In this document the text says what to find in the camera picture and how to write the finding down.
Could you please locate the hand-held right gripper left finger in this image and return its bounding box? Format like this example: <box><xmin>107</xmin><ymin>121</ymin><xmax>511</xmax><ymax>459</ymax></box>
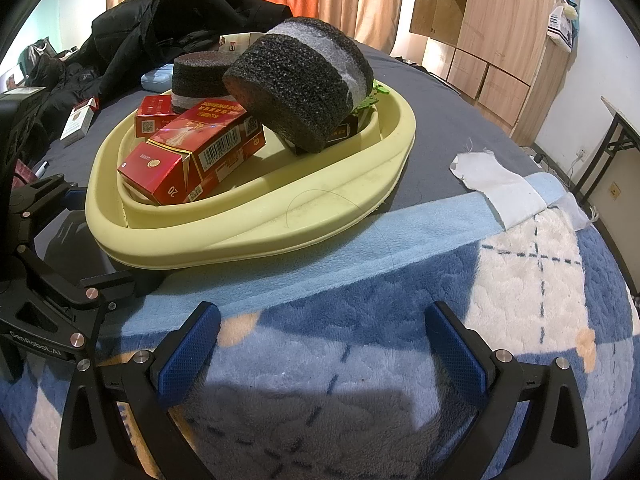
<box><xmin>57</xmin><ymin>301</ymin><xmax>222</xmax><ymax>480</ymax></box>

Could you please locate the black jacket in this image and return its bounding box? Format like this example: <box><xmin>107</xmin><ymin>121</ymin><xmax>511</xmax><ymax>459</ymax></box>
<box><xmin>30</xmin><ymin>0</ymin><xmax>295</xmax><ymax>133</ymax></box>

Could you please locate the white box with red print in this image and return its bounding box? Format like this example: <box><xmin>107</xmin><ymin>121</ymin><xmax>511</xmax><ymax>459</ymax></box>
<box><xmin>219</xmin><ymin>32</ymin><xmax>267</xmax><ymax>55</ymax></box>

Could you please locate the yellow plastic basin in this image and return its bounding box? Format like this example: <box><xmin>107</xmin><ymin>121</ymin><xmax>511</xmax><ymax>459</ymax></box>
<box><xmin>85</xmin><ymin>82</ymin><xmax>417</xmax><ymax>271</ymax></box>

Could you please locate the black foam roll grey band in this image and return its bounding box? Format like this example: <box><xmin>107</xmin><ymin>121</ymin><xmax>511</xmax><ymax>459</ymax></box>
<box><xmin>170</xmin><ymin>52</ymin><xmax>237</xmax><ymax>115</ymax></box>
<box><xmin>222</xmin><ymin>17</ymin><xmax>376</xmax><ymax>156</ymax></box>

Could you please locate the green plastic clip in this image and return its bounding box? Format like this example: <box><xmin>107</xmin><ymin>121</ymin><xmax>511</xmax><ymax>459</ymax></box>
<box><xmin>350</xmin><ymin>81</ymin><xmax>392</xmax><ymax>112</ymax></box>

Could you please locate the white cloth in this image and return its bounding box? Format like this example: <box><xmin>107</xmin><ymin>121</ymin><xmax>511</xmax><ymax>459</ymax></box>
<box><xmin>449</xmin><ymin>149</ymin><xmax>550</xmax><ymax>232</ymax></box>

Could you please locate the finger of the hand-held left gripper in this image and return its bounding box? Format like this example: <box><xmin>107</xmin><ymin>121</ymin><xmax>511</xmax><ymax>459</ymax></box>
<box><xmin>0</xmin><ymin>245</ymin><xmax>151</xmax><ymax>363</ymax></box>
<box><xmin>9</xmin><ymin>174</ymin><xmax>91</xmax><ymax>223</ymax></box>

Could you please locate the black folding table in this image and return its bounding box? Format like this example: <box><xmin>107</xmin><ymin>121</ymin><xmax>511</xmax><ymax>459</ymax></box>
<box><xmin>569</xmin><ymin>96</ymin><xmax>640</xmax><ymax>213</ymax></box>

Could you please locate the red box with gold seal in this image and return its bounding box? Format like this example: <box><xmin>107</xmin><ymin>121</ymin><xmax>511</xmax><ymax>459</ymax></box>
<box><xmin>117</xmin><ymin>107</ymin><xmax>267</xmax><ymax>207</ymax></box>

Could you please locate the light blue case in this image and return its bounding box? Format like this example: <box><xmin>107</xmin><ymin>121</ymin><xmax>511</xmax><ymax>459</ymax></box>
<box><xmin>140</xmin><ymin>69</ymin><xmax>174</xmax><ymax>93</ymax></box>

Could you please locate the grey bag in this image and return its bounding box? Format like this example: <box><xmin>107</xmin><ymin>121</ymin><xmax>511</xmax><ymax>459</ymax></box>
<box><xmin>19</xmin><ymin>36</ymin><xmax>58</xmax><ymax>72</ymax></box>

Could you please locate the white and red cigarette pack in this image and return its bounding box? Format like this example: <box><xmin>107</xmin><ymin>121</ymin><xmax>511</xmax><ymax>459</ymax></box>
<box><xmin>59</xmin><ymin>97</ymin><xmax>100</xmax><ymax>149</ymax></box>

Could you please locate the wooden wardrobe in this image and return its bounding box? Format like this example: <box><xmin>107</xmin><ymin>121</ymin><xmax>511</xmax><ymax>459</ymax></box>
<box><xmin>410</xmin><ymin>0</ymin><xmax>584</xmax><ymax>148</ymax></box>

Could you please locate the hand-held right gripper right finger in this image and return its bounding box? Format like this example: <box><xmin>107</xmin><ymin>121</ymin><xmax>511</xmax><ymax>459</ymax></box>
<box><xmin>424</xmin><ymin>301</ymin><xmax>591</xmax><ymax>480</ymax></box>

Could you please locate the red cigarette box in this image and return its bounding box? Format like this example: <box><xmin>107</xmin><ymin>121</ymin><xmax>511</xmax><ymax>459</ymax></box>
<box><xmin>134</xmin><ymin>94</ymin><xmax>177</xmax><ymax>139</ymax></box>

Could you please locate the blue checked fleece blanket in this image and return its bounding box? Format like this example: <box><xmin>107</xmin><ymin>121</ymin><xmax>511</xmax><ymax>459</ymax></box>
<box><xmin>0</xmin><ymin>172</ymin><xmax>640</xmax><ymax>480</ymax></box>

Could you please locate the white and blue bag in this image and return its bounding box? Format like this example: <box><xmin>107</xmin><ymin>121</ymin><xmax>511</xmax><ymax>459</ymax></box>
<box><xmin>546</xmin><ymin>0</ymin><xmax>582</xmax><ymax>52</ymax></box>

